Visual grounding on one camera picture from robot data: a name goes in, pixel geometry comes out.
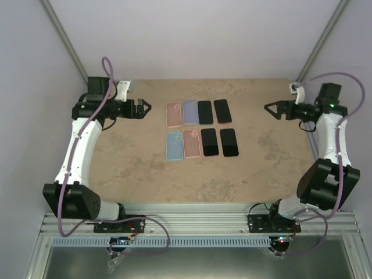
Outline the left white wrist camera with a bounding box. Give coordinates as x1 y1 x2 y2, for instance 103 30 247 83
115 80 132 102

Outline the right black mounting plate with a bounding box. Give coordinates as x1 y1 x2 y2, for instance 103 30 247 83
247 214 302 234

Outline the pale pink phone case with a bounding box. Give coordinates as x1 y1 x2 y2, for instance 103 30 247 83
183 129 201 158

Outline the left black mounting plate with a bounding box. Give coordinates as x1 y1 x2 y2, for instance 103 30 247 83
93 215 145 234

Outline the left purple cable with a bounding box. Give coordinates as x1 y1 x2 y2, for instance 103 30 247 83
58 56 171 258

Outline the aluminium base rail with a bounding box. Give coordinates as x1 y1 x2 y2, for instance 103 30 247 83
40 202 360 237

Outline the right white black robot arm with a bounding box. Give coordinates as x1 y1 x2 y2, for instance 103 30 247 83
264 83 360 232

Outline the lavender phone case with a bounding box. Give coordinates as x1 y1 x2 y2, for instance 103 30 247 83
183 100 199 125

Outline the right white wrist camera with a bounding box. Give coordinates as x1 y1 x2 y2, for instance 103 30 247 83
289 82 306 105

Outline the clear plastic bag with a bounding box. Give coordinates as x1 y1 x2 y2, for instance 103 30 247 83
108 255 124 274

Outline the circuit board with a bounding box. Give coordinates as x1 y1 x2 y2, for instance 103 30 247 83
276 235 292 243
110 235 135 245

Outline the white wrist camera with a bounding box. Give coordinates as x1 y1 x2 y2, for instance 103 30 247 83
289 82 306 105
115 80 132 102

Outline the light blue phone case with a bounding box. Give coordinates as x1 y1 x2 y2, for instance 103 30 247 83
166 131 183 161

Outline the left aluminium frame post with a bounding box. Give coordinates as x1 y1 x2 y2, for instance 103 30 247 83
40 0 88 84

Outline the left circuit board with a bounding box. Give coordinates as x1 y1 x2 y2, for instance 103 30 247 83
110 235 135 245

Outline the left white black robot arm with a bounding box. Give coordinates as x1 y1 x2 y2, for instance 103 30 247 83
42 77 152 232

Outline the teal phone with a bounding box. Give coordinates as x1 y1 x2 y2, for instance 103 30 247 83
198 101 213 125

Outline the right aluminium frame post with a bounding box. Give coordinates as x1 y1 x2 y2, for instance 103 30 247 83
296 0 351 83

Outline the aluminium frame post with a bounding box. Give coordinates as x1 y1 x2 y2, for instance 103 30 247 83
40 0 88 84
296 0 351 83

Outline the black mounting plate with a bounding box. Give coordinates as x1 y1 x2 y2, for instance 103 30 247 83
93 215 145 234
247 214 302 234

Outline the grey slotted cable duct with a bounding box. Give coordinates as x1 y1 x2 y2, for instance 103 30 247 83
51 235 271 248

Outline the right circuit board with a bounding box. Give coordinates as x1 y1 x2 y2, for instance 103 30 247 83
276 235 292 243

